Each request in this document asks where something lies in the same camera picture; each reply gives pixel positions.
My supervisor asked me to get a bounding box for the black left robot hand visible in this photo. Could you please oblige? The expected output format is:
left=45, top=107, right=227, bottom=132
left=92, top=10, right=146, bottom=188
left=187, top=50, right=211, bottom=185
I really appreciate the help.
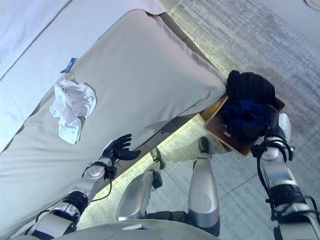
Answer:
left=99, top=133, right=142, bottom=163

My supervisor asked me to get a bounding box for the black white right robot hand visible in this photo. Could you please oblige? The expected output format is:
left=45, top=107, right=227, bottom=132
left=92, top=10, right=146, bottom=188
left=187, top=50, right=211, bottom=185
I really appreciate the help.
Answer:
left=259, top=103, right=292, bottom=141

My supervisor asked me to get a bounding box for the dark blue garment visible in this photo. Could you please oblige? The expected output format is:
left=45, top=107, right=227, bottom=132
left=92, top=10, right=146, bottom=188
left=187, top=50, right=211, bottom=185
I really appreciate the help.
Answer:
left=222, top=98, right=273, bottom=141

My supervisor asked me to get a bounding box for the black garment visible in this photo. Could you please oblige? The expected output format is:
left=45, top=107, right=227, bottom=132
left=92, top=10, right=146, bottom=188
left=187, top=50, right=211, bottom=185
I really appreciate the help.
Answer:
left=226, top=69, right=276, bottom=106

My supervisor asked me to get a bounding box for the tan wicker basket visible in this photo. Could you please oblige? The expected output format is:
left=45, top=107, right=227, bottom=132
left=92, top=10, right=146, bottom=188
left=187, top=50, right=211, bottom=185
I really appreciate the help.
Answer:
left=199, top=94, right=286, bottom=158

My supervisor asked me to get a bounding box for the bed with beige cover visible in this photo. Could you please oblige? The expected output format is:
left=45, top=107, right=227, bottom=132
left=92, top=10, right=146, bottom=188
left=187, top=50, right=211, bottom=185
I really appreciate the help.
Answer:
left=0, top=9, right=228, bottom=238

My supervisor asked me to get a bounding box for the silver left robot leg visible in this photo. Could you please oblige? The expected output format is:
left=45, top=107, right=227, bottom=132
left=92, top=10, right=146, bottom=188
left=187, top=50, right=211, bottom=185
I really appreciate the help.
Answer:
left=116, top=147, right=167, bottom=222

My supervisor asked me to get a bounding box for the silver robot leg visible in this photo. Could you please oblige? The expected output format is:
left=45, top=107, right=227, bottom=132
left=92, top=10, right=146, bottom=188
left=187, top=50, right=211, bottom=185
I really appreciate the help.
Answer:
left=116, top=147, right=167, bottom=222
left=187, top=136, right=222, bottom=237

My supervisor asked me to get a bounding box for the white garment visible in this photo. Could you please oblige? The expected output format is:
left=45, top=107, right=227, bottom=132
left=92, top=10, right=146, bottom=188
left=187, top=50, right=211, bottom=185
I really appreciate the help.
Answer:
left=49, top=72, right=98, bottom=145

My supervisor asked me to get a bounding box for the grey robot torso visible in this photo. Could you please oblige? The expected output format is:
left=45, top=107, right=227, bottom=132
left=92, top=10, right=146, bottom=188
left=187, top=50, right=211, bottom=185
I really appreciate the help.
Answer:
left=49, top=209, right=221, bottom=240

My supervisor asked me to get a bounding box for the silver right robot leg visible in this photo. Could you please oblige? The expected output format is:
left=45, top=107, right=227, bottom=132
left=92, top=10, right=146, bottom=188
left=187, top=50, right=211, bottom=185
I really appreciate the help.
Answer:
left=187, top=136, right=222, bottom=237

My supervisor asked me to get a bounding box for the blue tape strip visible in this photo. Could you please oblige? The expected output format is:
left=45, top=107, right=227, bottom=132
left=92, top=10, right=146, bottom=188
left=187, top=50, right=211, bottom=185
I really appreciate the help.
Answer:
left=59, top=57, right=78, bottom=75

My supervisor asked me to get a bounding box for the grey striped area rug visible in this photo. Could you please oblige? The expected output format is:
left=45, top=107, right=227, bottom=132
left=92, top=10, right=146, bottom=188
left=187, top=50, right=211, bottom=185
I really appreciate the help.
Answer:
left=79, top=0, right=320, bottom=240

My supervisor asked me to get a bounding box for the white duvet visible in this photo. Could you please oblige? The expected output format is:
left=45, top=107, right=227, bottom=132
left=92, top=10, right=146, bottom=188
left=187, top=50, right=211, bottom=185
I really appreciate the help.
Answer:
left=0, top=0, right=168, bottom=153

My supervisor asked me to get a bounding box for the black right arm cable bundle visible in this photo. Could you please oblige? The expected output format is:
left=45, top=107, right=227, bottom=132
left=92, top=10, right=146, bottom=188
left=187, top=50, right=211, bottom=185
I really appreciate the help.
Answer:
left=250, top=139, right=320, bottom=222

